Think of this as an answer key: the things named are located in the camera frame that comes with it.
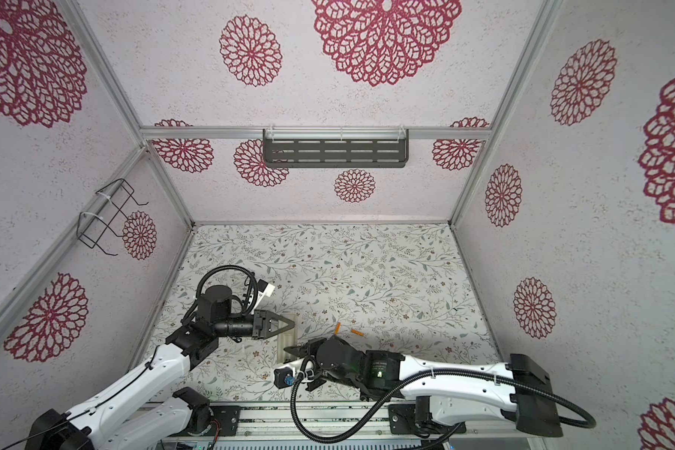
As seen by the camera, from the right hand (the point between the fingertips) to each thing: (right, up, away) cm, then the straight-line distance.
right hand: (287, 345), depth 66 cm
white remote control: (0, +1, +2) cm, 2 cm away
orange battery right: (+19, -4, +24) cm, 31 cm away
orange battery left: (+12, -3, +25) cm, 28 cm away
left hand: (0, +2, +5) cm, 5 cm away
